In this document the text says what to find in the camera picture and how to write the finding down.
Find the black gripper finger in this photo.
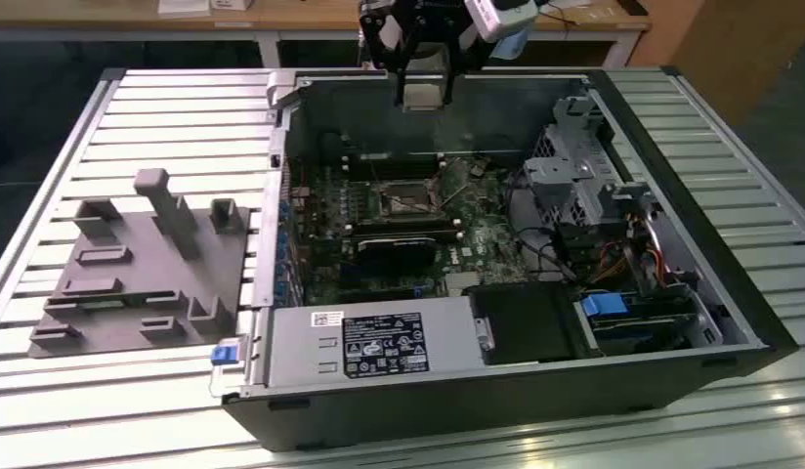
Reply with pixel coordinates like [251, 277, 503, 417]
[433, 7, 493, 107]
[359, 3, 418, 107]

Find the silver CPU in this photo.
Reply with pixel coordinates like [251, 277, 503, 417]
[399, 82, 445, 114]

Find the metal socket cover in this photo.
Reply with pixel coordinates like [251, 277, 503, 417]
[433, 151, 474, 216]

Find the CPU socket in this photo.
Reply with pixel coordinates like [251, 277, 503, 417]
[367, 179, 446, 224]

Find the black drive bay cover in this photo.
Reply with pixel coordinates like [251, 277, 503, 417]
[462, 281, 597, 366]

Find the pale blue teach pendant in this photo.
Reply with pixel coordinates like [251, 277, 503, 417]
[490, 21, 533, 64]

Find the silver disk bay cage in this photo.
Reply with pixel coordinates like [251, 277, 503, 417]
[519, 95, 642, 229]

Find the green motherboard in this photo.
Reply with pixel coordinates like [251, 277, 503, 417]
[287, 149, 538, 307]

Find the wooden desk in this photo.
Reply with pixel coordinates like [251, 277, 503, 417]
[0, 0, 653, 69]

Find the graphics card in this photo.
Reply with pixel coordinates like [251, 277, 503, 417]
[354, 233, 441, 276]

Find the silver chipset heatsink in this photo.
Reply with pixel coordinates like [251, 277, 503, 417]
[442, 272, 481, 295]

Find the wooden cabinet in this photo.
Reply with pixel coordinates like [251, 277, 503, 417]
[666, 0, 805, 126]

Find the blue disk carrier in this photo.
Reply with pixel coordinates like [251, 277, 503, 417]
[580, 291, 630, 324]

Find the black power supply label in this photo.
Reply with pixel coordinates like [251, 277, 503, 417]
[339, 311, 426, 381]

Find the hard disk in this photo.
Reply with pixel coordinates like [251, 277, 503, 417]
[588, 312, 701, 357]

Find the grey power supply unit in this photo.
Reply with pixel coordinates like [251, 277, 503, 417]
[262, 296, 489, 388]

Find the grey parts rack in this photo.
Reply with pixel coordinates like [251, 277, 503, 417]
[25, 167, 255, 363]

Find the blue case latch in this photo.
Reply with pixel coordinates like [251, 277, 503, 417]
[207, 343, 241, 367]

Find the black PC case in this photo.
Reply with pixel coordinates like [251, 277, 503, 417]
[218, 65, 801, 453]

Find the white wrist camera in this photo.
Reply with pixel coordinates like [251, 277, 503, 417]
[462, 0, 542, 44]

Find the black cable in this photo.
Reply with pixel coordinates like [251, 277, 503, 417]
[510, 222, 584, 287]

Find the yellow orange wire bundle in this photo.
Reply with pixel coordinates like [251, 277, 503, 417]
[590, 238, 668, 289]

